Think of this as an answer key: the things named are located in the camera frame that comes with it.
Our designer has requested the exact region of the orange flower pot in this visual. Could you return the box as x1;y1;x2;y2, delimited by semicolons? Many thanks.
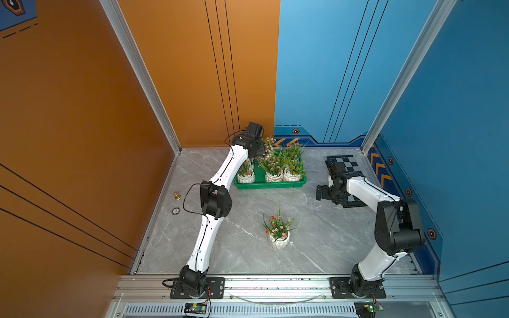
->
283;158;305;182
284;141;304;164

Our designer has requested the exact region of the right circuit board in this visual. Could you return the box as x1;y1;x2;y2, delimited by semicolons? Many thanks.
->
355;303;384;318

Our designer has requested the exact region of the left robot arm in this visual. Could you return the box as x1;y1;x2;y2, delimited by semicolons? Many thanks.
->
174;122;265;298

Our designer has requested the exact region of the pink flower pot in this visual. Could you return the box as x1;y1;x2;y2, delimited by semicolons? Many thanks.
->
258;152;284;183
262;208;294;250
259;136;278;162

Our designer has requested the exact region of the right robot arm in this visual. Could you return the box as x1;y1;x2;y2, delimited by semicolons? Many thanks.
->
316;156;425;298

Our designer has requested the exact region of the black white chessboard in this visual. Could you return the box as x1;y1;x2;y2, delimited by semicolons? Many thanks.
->
326;155;366;208

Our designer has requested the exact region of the aluminium front rail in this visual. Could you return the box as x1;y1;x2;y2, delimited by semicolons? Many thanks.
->
112;274;445;303

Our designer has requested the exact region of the green plastic storage tray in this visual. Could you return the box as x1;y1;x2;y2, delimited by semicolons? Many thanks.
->
234;149;307;189

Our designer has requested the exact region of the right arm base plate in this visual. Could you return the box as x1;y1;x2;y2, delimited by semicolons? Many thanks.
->
329;277;387;299

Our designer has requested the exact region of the red flower pot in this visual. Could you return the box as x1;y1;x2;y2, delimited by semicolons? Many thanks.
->
237;159;255;184

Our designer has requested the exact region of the left green circuit board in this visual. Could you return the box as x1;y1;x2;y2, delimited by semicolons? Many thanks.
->
183;303;208;317

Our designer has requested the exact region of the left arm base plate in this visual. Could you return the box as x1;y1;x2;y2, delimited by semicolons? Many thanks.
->
170;277;225;299

